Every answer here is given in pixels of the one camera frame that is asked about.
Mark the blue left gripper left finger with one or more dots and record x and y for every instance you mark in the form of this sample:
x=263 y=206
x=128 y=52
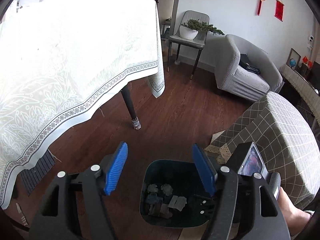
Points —
x=114 y=168

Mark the white security camera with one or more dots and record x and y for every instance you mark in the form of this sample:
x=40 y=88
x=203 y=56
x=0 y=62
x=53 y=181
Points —
x=310 y=40

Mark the black handbag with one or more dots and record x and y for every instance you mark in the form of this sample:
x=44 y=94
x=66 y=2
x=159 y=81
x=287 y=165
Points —
x=247 y=64

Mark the small blue globe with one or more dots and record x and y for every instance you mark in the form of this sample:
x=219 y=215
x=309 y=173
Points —
x=292 y=63

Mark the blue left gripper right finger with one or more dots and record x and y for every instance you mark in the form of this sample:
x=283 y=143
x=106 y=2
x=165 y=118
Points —
x=206 y=170

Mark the framed picture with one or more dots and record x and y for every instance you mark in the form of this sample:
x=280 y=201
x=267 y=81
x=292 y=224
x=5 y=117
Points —
x=293 y=55

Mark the small red flags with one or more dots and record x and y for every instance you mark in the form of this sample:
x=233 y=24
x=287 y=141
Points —
x=307 y=62

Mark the black table leg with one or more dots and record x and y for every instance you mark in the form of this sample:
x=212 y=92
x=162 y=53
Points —
x=125 y=92

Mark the beige lace desk cloth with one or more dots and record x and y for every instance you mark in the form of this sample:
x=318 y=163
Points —
x=306 y=92

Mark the grey armchair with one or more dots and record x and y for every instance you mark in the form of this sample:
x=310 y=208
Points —
x=243 y=69

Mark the right red wall scroll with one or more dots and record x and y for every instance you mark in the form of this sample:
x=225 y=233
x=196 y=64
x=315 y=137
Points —
x=279 y=10

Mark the grey dining chair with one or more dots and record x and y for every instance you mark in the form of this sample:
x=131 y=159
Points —
x=197 y=43

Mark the potted green plant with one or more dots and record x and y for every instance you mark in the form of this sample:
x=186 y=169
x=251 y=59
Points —
x=197 y=28

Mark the teal trash bin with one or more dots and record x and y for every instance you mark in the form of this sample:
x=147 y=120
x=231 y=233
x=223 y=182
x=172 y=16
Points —
x=173 y=196

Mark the black monitor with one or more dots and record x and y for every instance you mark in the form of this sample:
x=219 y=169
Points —
x=314 y=76

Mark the white patterned tablecloth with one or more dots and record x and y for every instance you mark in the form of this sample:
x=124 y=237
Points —
x=60 y=61

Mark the person's right hand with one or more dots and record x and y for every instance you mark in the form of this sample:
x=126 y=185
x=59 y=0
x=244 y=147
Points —
x=295 y=218

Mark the dark striped floor mat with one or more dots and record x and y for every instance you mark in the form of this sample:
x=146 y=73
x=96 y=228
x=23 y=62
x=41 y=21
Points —
x=32 y=177

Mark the grey checked round tablecloth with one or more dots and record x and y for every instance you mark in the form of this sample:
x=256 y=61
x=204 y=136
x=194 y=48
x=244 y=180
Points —
x=284 y=140

